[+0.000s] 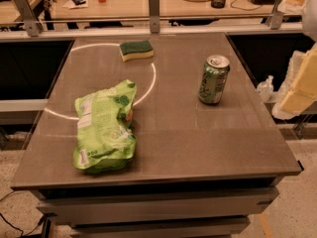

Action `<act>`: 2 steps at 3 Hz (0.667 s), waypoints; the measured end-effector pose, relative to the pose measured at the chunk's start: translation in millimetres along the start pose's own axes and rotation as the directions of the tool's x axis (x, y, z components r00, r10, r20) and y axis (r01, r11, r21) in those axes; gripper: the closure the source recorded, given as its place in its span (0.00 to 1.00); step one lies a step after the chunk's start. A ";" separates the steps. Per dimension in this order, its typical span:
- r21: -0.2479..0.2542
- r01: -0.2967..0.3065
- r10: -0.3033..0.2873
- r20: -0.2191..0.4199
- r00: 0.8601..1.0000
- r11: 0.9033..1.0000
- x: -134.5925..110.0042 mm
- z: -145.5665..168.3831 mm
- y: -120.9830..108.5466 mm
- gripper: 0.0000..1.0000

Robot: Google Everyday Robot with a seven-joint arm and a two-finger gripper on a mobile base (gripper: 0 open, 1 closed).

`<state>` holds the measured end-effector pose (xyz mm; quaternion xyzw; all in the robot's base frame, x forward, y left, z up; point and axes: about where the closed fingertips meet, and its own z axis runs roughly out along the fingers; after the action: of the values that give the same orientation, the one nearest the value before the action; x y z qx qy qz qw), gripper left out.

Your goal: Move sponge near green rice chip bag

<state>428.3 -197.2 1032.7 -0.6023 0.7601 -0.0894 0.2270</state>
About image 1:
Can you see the black mesh pen cup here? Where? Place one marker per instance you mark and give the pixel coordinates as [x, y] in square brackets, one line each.
[218, 4]

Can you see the green soda can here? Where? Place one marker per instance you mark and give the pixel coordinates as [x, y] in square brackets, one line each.
[215, 73]

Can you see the left metal rail bracket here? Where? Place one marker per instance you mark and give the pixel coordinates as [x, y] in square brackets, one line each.
[31, 22]

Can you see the green rice chip bag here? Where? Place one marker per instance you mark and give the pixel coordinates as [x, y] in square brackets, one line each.
[105, 141]

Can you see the clear sanitizer bottle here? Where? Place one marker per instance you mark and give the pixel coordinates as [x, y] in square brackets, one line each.
[265, 89]

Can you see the green and yellow sponge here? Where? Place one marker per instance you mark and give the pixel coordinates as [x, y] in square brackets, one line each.
[136, 50]

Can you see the grey table base drawers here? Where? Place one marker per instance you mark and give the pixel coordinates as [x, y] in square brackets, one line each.
[180, 210]

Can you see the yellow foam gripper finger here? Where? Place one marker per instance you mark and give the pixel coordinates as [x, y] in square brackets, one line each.
[296, 102]
[306, 79]

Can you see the middle metal rail bracket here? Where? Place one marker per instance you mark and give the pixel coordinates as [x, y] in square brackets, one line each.
[154, 16]

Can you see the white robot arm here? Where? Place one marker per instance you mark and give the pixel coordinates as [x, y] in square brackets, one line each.
[308, 10]

